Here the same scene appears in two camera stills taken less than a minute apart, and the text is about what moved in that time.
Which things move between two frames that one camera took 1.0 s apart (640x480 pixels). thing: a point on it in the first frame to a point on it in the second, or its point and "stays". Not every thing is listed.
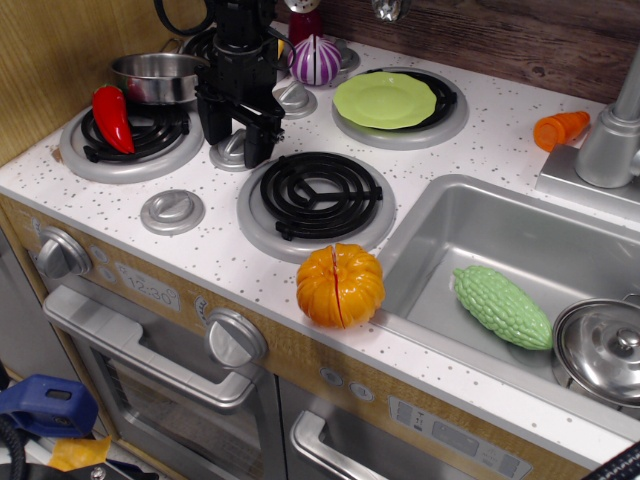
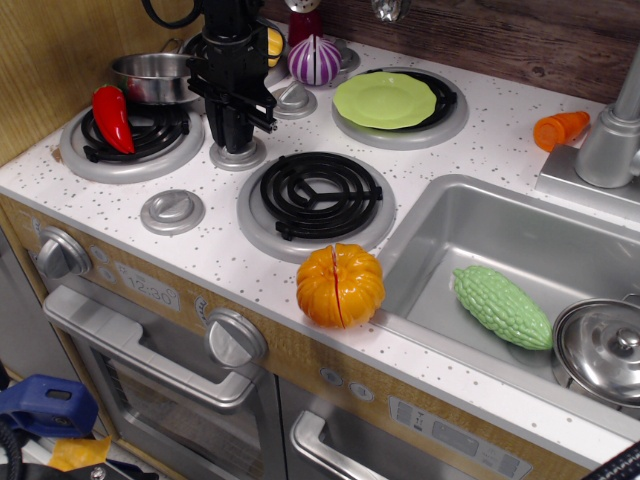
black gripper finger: x=216 y=119 to x=225 y=123
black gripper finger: x=259 y=141 to x=239 y=131
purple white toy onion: x=318 y=60 stays
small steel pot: x=161 y=78 stays
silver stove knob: x=229 y=155 stays
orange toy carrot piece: x=550 y=131 stays
